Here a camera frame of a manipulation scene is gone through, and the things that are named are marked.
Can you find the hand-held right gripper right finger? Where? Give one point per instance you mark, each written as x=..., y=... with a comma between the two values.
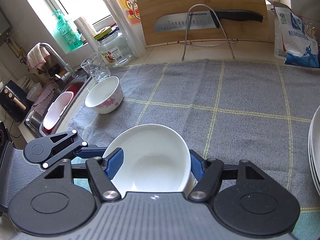
x=197, y=166

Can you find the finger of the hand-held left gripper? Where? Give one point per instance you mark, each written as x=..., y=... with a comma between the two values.
x=92, y=152

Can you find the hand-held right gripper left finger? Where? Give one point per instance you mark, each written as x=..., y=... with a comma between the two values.
x=115, y=162

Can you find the white pink-floral bowl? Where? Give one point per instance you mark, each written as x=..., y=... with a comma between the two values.
x=152, y=155
x=102, y=93

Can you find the grey checked cloth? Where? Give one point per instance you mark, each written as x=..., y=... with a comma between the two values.
x=237, y=135

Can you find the stainless steel sink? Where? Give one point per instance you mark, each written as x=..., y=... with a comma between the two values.
x=35, y=120

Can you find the red basin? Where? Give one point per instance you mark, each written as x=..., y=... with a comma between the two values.
x=75, y=88

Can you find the black kitchen appliance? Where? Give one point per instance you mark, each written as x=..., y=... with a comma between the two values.
x=12, y=100

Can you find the purple dish cloth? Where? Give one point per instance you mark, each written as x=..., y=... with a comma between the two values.
x=45, y=100

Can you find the clear glass cup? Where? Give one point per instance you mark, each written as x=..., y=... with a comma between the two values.
x=96, y=67

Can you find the metal faucet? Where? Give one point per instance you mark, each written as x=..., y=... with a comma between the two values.
x=56, y=57

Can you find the glass jar with lid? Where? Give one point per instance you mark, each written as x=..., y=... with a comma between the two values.
x=117, y=50

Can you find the pink towel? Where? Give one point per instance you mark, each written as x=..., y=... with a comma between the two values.
x=36, y=57

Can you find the small plastic bag roll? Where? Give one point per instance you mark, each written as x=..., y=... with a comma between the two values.
x=86, y=31

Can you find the green soap pump bottle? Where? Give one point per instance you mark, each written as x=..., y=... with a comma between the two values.
x=65, y=33

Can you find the large clear plastic roll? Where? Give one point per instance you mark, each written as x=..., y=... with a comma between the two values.
x=122, y=25

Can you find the orange bottle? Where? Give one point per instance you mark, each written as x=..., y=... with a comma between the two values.
x=125, y=2

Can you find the blue and white salt bag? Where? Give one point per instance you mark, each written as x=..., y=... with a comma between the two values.
x=297, y=45

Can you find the grey wall box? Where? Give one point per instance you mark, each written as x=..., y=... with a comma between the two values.
x=4, y=22

